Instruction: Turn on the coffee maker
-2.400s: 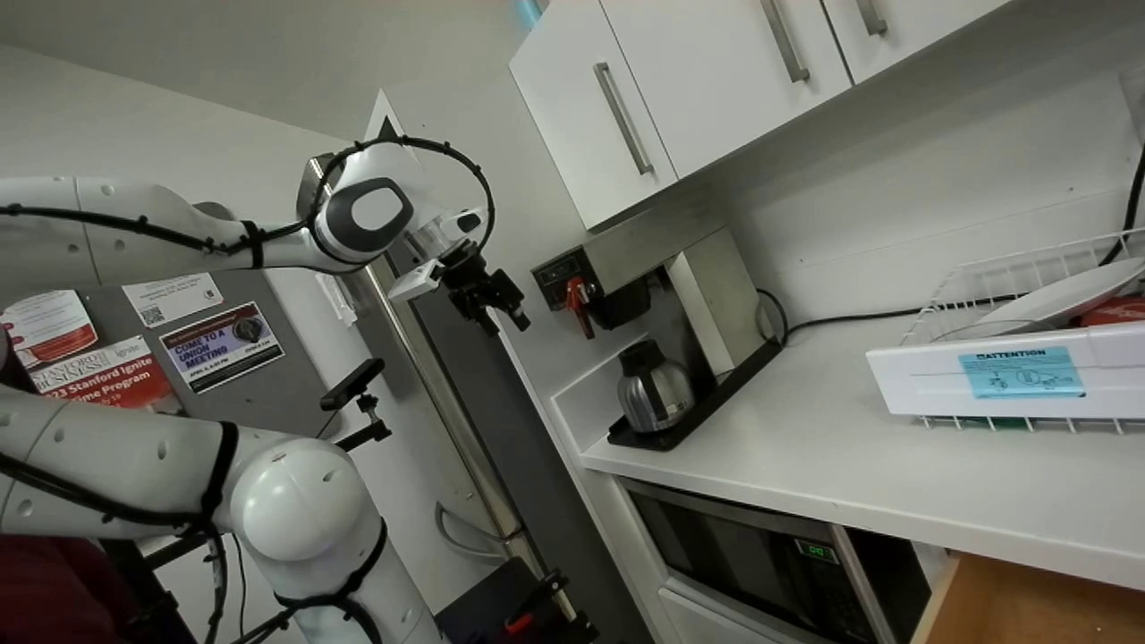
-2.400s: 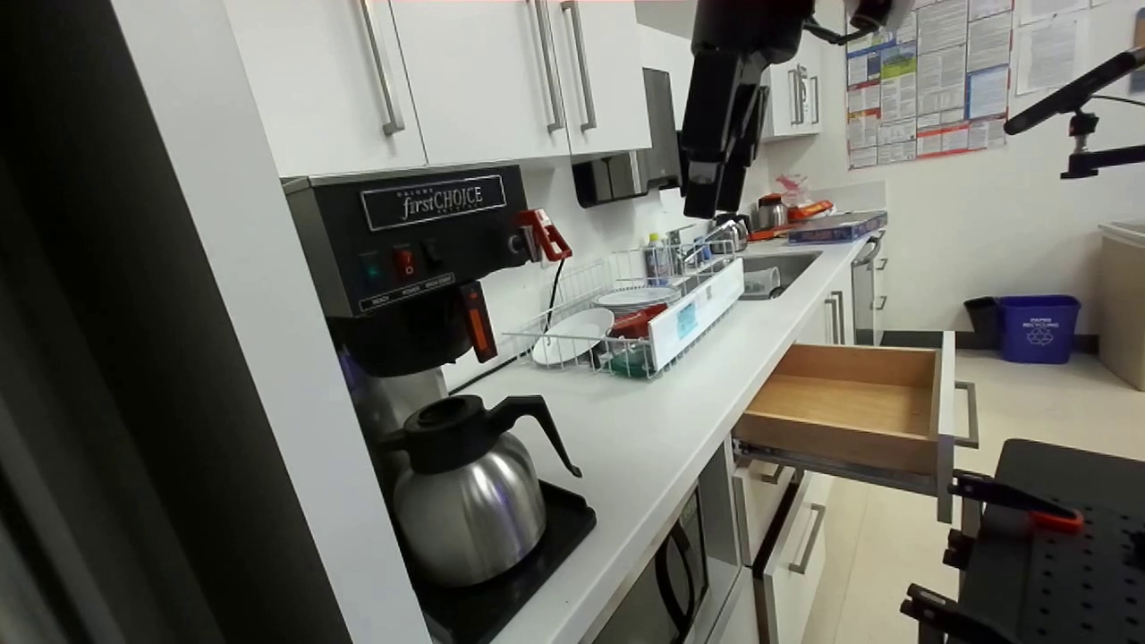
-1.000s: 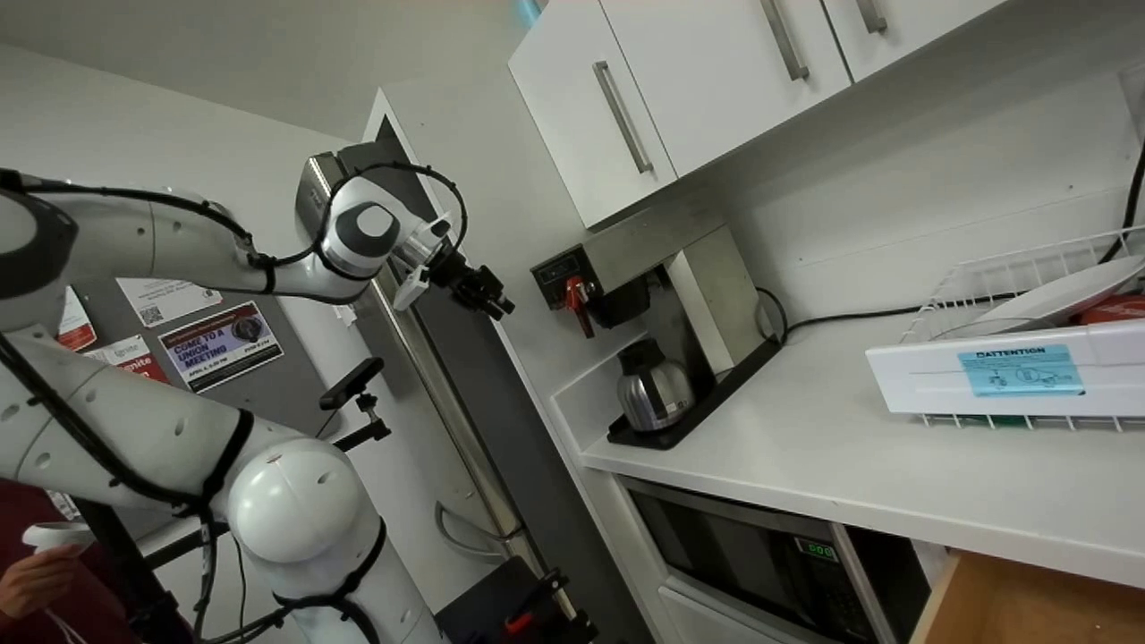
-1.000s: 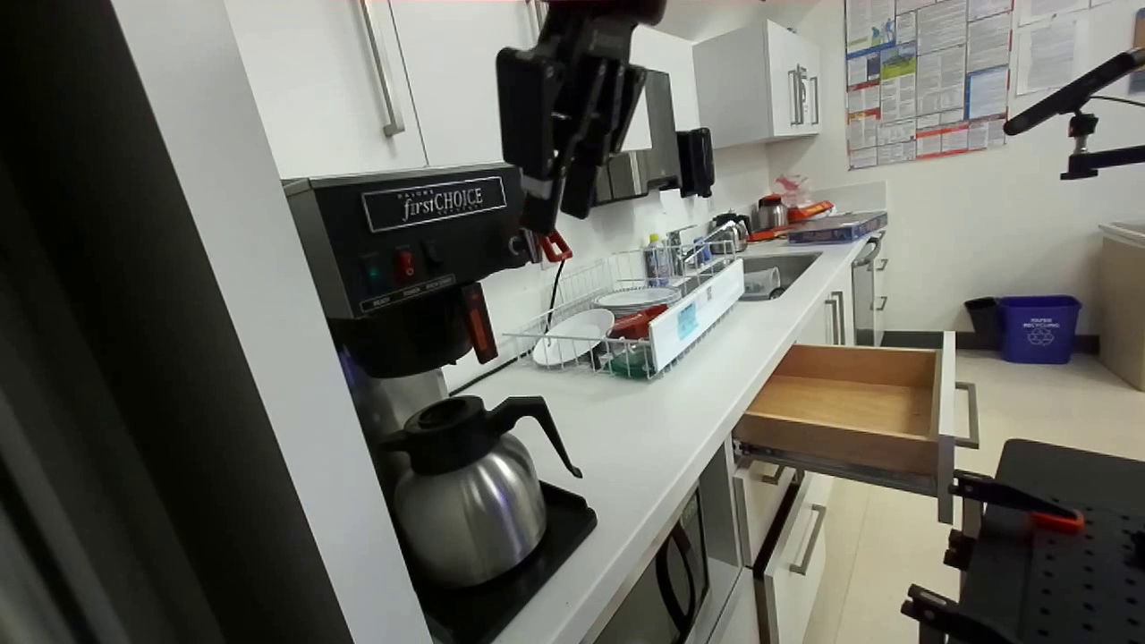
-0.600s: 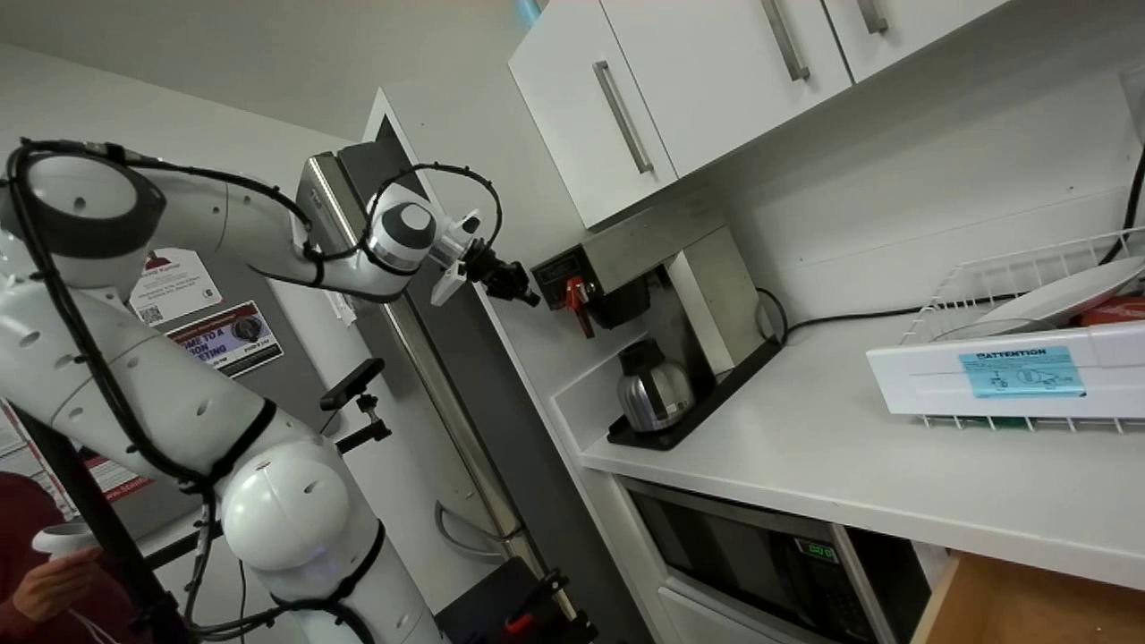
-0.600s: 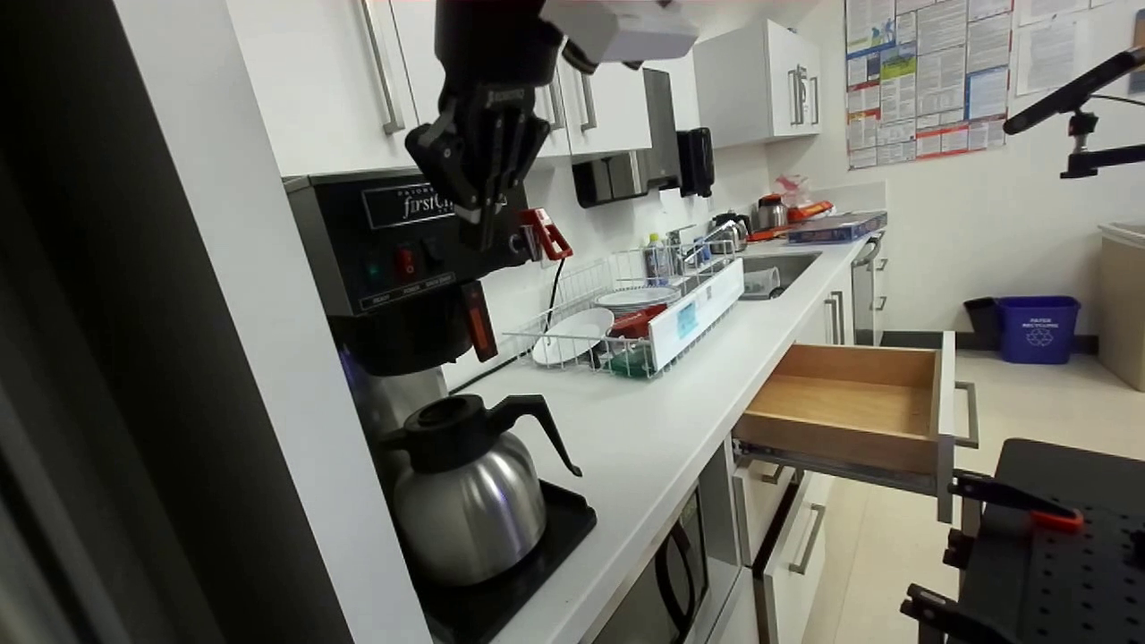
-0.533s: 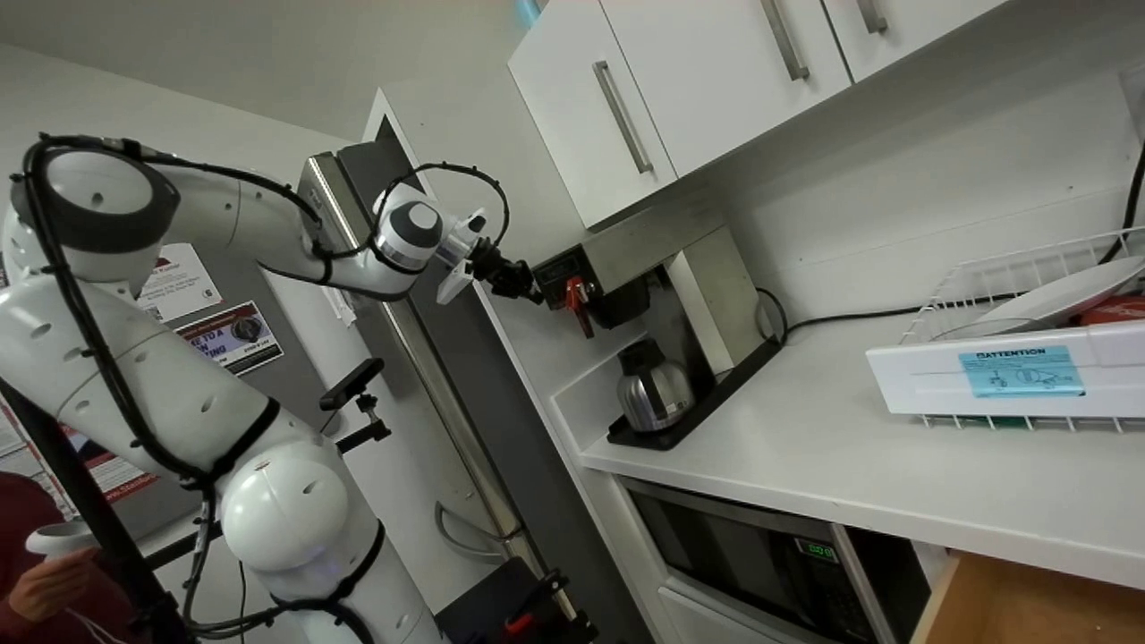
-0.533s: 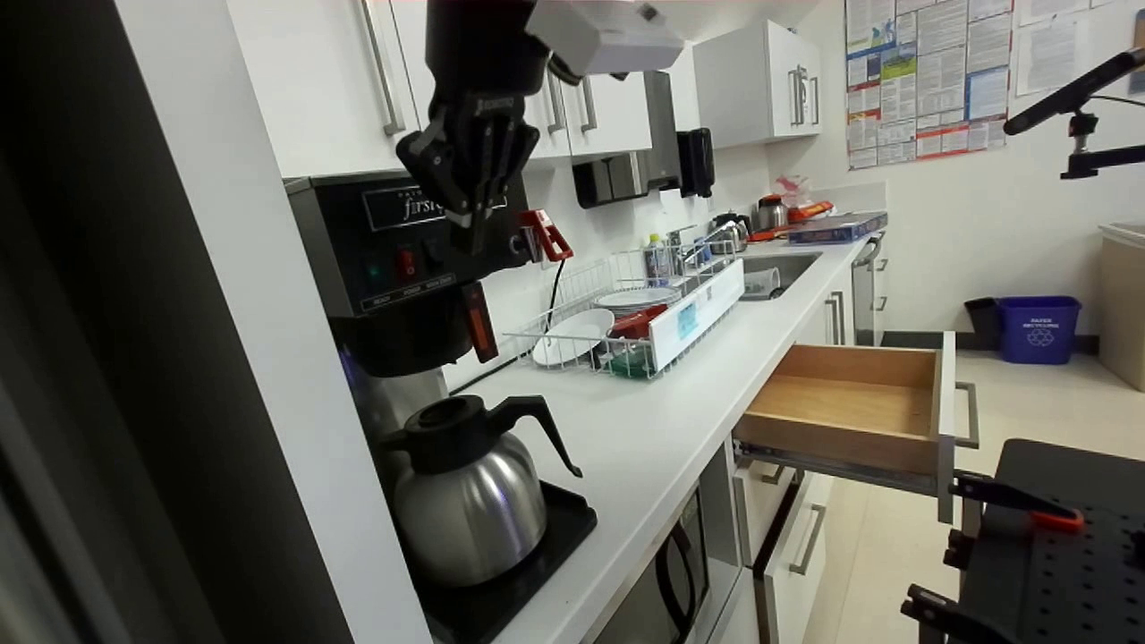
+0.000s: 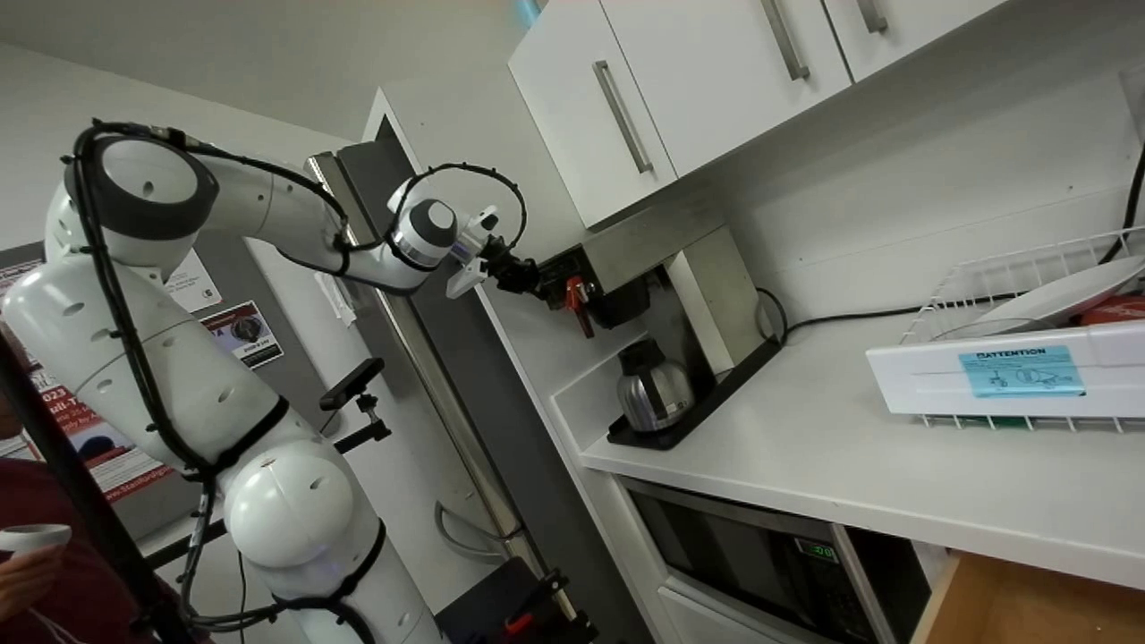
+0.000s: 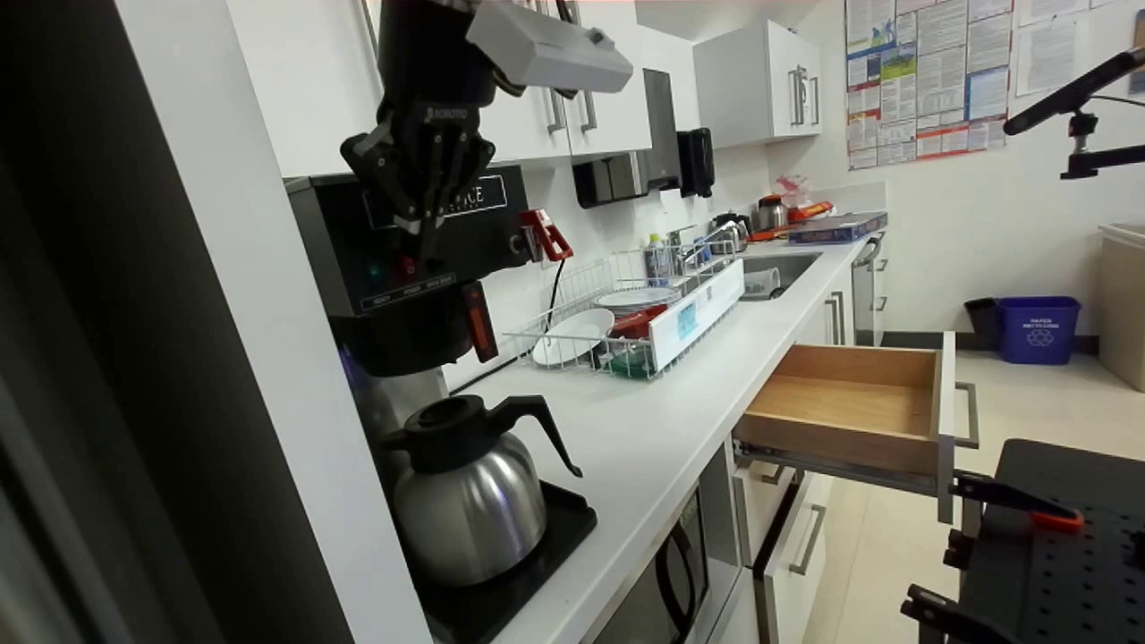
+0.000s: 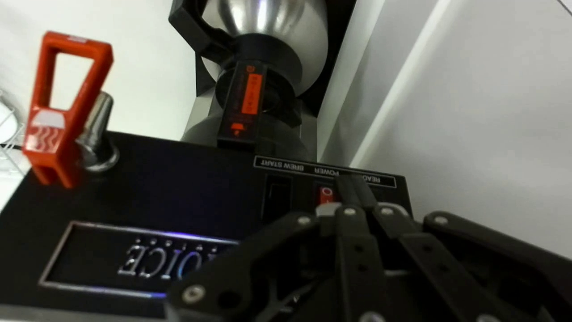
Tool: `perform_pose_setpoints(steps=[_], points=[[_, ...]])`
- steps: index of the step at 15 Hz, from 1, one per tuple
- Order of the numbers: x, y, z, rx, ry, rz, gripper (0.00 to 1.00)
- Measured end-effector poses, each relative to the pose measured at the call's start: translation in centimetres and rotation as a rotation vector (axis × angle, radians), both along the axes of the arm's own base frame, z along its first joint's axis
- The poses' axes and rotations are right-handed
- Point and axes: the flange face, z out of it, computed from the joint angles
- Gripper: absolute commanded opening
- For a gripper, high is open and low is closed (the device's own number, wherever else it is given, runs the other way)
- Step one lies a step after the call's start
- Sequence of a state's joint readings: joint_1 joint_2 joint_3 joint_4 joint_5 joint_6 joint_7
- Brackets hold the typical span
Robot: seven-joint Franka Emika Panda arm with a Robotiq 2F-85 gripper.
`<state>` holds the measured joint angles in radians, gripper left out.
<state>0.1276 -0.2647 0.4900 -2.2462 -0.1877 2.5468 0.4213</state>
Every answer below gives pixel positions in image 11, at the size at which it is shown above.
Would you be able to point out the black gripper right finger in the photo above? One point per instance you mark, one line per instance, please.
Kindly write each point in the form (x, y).
(453, 274)

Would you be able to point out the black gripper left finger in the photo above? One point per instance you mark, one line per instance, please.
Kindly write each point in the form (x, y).
(351, 261)

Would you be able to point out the red lit power switch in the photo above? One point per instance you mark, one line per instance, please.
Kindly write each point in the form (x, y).
(326, 193)

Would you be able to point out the black steel coffee maker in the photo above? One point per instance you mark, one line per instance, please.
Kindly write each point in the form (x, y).
(179, 189)

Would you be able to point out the metal hot water spout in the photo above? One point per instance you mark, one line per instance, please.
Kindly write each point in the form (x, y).
(99, 134)

